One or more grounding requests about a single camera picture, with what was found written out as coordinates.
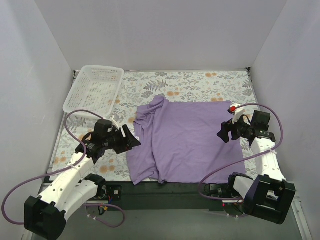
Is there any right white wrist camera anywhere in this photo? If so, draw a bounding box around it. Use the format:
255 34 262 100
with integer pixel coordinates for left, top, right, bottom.
228 103 245 124

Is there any purple t shirt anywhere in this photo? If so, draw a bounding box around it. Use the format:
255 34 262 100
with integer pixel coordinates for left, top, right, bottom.
126 95 246 185

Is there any floral patterned table mat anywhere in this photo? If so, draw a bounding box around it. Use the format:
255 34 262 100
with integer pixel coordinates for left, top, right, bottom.
49 71 258 182

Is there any aluminium frame rail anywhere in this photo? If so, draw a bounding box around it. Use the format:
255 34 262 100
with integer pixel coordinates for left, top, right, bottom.
291 193 313 240

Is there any white plastic basket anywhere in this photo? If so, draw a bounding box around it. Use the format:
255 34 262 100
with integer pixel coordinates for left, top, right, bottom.
62 65 125 117

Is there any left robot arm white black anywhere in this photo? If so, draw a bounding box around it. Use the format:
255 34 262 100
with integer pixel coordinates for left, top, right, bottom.
24 119 141 240

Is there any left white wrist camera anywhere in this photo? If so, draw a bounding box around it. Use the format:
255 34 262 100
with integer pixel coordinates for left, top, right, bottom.
109 115 121 130

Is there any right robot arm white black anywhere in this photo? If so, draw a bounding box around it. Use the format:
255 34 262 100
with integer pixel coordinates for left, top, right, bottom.
217 106 296 225

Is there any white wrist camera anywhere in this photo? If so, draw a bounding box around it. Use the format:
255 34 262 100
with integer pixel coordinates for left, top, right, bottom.
228 103 245 124
109 115 121 130

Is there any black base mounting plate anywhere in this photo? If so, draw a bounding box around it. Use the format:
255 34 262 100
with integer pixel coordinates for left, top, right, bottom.
92 181 236 212

